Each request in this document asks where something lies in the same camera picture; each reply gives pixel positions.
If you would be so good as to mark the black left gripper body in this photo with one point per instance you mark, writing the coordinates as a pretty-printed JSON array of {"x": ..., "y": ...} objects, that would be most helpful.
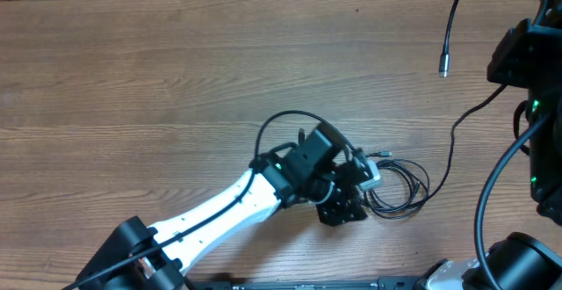
[{"x": 334, "y": 203}]

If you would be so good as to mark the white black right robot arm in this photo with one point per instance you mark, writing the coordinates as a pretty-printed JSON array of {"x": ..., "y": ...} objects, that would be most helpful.
[{"x": 528, "y": 57}]

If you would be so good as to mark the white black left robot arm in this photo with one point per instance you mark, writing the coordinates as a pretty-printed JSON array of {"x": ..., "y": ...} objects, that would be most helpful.
[{"x": 320, "y": 168}]

